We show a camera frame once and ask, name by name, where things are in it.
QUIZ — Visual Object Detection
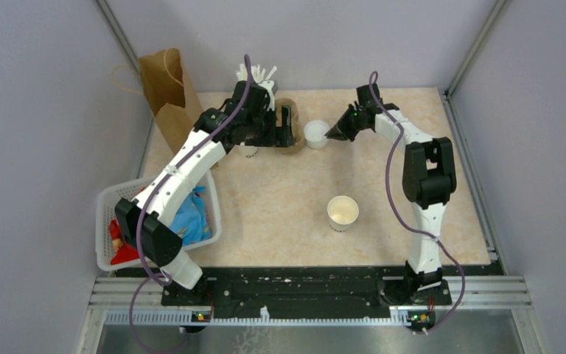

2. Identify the blue snack bag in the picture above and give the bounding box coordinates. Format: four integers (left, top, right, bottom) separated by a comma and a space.
169, 185, 212, 246

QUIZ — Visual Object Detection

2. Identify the red snack bag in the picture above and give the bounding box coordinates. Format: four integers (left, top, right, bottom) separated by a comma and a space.
108, 219, 139, 265

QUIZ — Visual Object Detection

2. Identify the white paper coffee cup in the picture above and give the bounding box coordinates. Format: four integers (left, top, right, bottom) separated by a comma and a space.
326, 195, 360, 232

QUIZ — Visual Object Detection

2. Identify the stack of white lids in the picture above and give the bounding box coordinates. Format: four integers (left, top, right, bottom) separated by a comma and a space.
304, 119, 329, 150

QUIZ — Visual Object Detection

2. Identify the brown pulp cup carrier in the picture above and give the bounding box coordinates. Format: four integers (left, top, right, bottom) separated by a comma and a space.
276, 98, 306, 155

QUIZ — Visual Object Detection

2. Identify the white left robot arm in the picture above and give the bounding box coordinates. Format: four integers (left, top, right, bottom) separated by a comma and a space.
114, 80, 295, 305

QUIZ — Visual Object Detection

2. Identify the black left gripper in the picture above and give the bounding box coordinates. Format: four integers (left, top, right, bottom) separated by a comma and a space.
245, 105, 295, 148

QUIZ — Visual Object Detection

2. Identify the stack of white paper cups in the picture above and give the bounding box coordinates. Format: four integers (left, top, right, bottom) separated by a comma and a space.
237, 145, 259, 159

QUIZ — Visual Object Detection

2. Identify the aluminium frame rail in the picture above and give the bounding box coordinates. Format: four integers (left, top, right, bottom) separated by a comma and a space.
77, 267, 546, 353

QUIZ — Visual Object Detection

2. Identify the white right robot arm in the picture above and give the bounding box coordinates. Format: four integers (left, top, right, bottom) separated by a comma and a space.
325, 84, 457, 304

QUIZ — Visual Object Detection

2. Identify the white paper straws bundle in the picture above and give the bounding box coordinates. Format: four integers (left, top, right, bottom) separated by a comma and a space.
236, 63, 278, 83

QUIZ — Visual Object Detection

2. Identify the white plastic basket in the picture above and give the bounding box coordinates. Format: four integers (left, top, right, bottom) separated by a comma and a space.
95, 172, 222, 271

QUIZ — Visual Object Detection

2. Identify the brown paper bag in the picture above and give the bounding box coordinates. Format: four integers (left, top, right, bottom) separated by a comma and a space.
111, 48, 203, 154

